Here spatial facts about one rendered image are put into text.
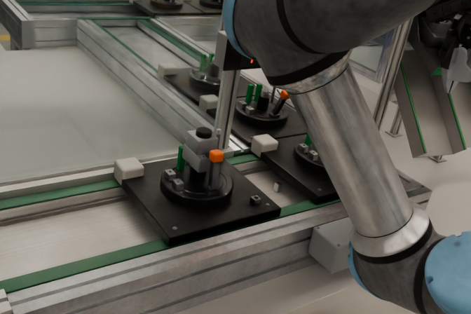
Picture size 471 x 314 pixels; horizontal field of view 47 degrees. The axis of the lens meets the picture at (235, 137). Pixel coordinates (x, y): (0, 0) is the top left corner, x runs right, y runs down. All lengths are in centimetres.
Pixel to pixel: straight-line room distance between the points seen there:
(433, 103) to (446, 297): 80
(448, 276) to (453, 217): 70
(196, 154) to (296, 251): 26
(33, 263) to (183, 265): 24
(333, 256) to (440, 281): 32
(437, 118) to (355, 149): 76
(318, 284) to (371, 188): 38
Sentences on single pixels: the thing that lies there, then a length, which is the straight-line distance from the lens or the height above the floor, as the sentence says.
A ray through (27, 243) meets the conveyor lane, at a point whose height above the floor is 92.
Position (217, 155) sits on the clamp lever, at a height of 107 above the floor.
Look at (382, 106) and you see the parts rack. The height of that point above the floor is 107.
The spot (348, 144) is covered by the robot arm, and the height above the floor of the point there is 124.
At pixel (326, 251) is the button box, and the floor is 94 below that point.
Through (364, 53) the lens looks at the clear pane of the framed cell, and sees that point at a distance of 231.
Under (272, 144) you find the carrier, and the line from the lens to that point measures 124.
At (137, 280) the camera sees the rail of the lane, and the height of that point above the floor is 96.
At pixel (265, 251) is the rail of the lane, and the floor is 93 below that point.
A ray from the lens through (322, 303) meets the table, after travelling 103.
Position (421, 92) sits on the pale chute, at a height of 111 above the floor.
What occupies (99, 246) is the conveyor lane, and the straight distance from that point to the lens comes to 98.
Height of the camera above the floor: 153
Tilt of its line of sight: 26 degrees down
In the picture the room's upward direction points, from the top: 10 degrees clockwise
